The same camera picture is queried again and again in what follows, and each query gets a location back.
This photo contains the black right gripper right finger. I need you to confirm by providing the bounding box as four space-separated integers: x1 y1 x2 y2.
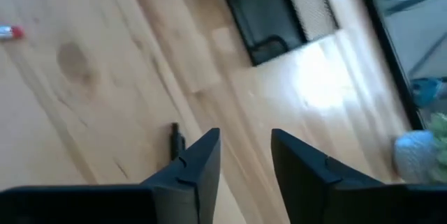
271 128 447 224

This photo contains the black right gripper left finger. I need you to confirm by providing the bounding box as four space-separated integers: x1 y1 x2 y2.
0 128 221 224

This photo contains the thin black pen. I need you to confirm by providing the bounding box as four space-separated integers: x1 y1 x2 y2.
170 122 186 163

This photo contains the orange wooden pencil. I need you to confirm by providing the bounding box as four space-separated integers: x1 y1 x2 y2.
0 24 26 42

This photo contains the black mesh desk organizer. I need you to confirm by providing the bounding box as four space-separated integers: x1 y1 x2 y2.
214 0 340 67

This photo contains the green faux plant white pot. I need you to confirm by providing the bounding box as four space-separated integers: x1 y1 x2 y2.
392 111 447 185

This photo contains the dark blue curved handle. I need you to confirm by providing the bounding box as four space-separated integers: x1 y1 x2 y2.
409 77 447 109

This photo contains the black aluminium table frame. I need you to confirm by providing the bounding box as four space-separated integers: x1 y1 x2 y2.
353 0 425 131

